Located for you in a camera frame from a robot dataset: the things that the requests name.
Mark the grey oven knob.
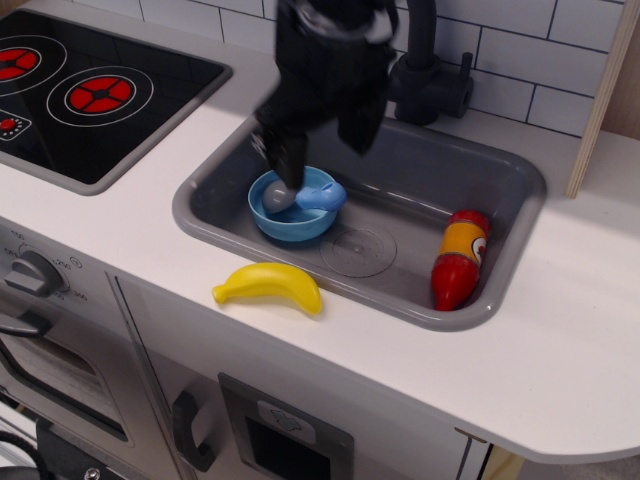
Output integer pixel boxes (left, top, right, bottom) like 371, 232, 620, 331
4, 251, 64, 298

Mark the grey dispenser panel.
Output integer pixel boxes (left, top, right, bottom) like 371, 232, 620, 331
218, 373, 354, 480

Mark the light blue bowl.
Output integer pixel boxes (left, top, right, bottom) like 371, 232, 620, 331
247, 171, 337, 242

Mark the dark grey toy faucet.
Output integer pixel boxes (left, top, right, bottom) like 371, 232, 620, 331
389, 0, 474, 126

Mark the red yellow ketchup bottle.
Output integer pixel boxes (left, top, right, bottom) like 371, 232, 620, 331
431, 209, 490, 311

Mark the light wooden side post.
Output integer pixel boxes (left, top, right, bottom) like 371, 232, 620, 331
564, 0, 639, 199

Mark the blue handled grey spoon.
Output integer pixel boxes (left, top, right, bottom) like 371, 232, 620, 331
262, 180, 347, 213

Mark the dark grey cabinet handle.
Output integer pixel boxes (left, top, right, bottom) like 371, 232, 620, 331
171, 391, 216, 473

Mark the grey oven door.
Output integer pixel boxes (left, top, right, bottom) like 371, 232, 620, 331
1, 287, 179, 479

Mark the black toy stovetop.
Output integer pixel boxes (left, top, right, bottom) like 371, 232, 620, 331
1, 9, 232, 196

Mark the black cable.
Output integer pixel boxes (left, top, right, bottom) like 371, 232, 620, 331
0, 429, 56, 480

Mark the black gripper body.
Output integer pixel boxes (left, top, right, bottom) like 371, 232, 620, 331
256, 19, 393, 130

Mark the yellow toy banana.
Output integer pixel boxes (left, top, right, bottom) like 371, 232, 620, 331
212, 262, 323, 315

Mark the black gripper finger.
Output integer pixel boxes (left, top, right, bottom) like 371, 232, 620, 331
336, 84, 386, 154
256, 117, 308, 189

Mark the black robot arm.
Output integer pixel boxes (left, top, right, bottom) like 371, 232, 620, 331
255, 1, 398, 189

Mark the grey oven door handle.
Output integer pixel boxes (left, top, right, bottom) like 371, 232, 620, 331
1, 311, 52, 338

